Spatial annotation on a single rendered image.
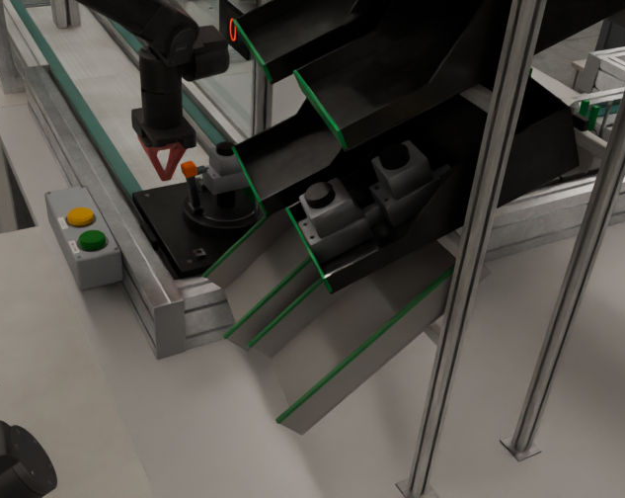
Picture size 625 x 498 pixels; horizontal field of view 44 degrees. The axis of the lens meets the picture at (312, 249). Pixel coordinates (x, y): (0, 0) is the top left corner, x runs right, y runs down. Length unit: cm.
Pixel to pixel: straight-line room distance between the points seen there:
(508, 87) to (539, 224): 81
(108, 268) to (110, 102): 62
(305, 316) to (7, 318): 52
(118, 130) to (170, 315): 62
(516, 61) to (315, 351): 43
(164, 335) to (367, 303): 35
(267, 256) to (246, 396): 20
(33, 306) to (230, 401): 37
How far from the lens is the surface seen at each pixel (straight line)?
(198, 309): 115
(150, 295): 113
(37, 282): 135
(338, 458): 105
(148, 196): 133
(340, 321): 93
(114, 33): 213
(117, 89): 184
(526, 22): 67
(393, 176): 77
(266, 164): 95
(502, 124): 70
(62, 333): 124
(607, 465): 115
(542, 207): 145
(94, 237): 124
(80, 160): 147
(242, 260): 106
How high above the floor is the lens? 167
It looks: 36 degrees down
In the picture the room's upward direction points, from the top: 5 degrees clockwise
